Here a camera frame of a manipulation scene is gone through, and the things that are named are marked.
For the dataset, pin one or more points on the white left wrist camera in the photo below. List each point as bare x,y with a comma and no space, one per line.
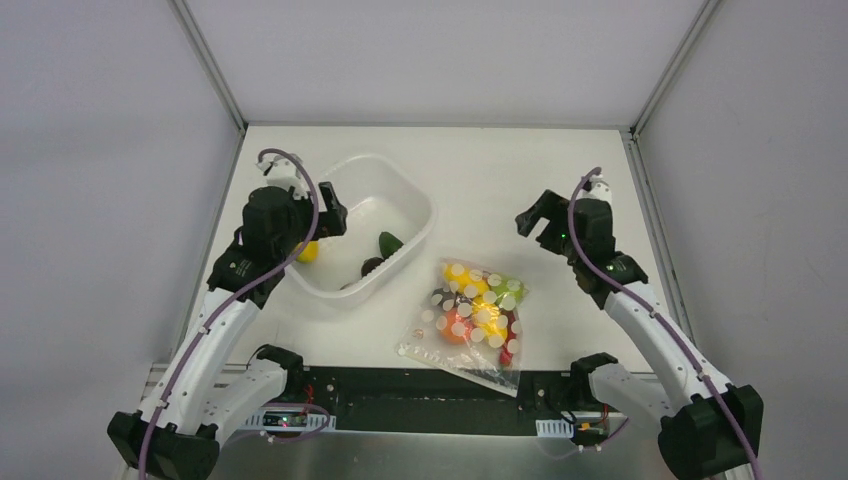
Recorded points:
279,171

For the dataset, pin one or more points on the dark green toy avocado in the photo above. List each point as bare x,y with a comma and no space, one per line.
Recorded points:
389,244

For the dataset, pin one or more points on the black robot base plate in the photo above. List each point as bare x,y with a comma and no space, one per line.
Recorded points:
431,401

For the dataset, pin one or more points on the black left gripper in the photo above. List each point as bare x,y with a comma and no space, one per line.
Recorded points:
329,211

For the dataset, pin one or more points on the long yellow toy squash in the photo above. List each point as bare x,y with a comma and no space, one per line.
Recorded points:
488,319

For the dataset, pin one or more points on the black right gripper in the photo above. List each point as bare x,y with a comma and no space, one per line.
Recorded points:
549,220

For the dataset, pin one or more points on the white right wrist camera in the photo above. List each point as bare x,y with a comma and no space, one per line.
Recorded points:
597,188

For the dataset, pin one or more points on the yellow toy lemon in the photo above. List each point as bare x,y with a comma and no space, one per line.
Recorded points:
310,253

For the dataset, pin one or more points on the dark toy mangosteen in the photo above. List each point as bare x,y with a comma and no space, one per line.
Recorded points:
369,265

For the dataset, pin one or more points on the white plastic colander basket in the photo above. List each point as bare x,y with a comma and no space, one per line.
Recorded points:
379,197

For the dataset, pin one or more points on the toy peach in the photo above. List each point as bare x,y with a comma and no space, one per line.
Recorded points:
453,328

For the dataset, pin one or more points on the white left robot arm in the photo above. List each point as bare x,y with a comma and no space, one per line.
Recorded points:
178,431

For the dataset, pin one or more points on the clear polka dot zip bag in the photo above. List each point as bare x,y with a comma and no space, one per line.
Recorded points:
477,361

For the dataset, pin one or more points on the yellow toy pepper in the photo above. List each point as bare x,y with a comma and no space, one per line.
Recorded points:
465,280

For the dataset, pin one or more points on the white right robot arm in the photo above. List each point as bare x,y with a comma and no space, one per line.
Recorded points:
704,424

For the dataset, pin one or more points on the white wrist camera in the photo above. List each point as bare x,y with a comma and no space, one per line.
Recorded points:
279,171
597,188

